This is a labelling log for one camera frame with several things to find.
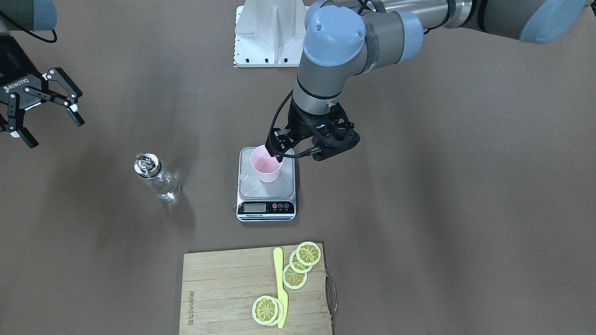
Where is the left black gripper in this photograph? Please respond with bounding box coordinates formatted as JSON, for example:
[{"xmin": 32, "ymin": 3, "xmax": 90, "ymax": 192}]
[{"xmin": 265, "ymin": 100, "xmax": 340, "ymax": 163}]

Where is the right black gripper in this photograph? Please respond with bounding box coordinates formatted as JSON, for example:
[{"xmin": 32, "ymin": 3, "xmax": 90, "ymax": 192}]
[{"xmin": 0, "ymin": 35, "xmax": 85, "ymax": 148}]

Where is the pink plastic cup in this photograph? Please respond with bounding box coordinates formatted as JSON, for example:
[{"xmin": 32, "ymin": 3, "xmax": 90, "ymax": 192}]
[{"xmin": 251, "ymin": 145, "xmax": 283, "ymax": 183}]

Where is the clear glass sauce bottle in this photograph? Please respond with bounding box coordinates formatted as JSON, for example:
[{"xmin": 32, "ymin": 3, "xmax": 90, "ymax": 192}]
[{"xmin": 134, "ymin": 153, "xmax": 182, "ymax": 201}]

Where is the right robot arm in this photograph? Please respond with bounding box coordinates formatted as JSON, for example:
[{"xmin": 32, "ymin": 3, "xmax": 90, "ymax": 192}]
[{"xmin": 0, "ymin": 0, "xmax": 85, "ymax": 148}]

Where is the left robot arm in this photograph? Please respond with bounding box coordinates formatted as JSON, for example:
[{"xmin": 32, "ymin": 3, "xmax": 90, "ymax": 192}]
[{"xmin": 265, "ymin": 0, "xmax": 595, "ymax": 162}]

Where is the silver digital kitchen scale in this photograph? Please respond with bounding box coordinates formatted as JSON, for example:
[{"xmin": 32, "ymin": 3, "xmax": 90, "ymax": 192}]
[{"xmin": 236, "ymin": 147, "xmax": 298, "ymax": 222}]

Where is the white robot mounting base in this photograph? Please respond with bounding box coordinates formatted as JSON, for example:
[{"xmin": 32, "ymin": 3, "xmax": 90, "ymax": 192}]
[{"xmin": 233, "ymin": 0, "xmax": 309, "ymax": 67}]

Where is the middle lemon slice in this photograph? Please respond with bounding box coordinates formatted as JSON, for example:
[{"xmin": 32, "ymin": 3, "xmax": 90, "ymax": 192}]
[{"xmin": 289, "ymin": 250, "xmax": 312, "ymax": 274}]

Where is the yellow plastic knife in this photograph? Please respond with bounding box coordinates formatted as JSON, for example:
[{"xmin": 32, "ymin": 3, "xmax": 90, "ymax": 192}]
[{"xmin": 273, "ymin": 247, "xmax": 289, "ymax": 328}]

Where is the wooden cutting board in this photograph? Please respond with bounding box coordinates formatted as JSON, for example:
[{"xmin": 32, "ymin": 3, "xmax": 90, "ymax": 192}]
[{"xmin": 179, "ymin": 247, "xmax": 335, "ymax": 335}]

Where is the hidden lemon slice of pair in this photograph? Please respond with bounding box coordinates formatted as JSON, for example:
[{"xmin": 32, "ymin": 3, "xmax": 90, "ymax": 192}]
[{"xmin": 268, "ymin": 297, "xmax": 284, "ymax": 326}]

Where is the front lemon slice of pair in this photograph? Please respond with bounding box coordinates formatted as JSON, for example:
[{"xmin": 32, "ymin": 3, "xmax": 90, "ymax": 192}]
[{"xmin": 251, "ymin": 295, "xmax": 277, "ymax": 326}]

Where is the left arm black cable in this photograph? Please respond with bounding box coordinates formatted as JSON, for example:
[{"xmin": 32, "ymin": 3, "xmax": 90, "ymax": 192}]
[{"xmin": 264, "ymin": 88, "xmax": 326, "ymax": 160}]

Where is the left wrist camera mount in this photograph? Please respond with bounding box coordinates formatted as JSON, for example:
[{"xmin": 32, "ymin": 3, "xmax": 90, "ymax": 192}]
[{"xmin": 312, "ymin": 110, "xmax": 360, "ymax": 161}]

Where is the lemon slice near handle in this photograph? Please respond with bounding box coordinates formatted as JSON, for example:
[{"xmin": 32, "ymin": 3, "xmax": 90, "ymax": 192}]
[{"xmin": 296, "ymin": 241, "xmax": 322, "ymax": 267}]

